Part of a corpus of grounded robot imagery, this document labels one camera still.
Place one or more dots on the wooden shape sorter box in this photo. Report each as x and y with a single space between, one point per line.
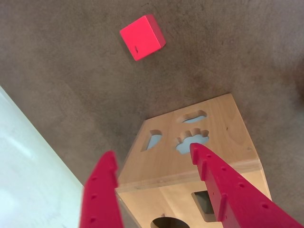
161 164

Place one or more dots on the red cube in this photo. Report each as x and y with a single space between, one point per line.
140 38

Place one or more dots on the large white board panel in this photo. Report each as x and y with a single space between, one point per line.
28 166

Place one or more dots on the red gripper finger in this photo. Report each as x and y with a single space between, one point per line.
101 202
237 202

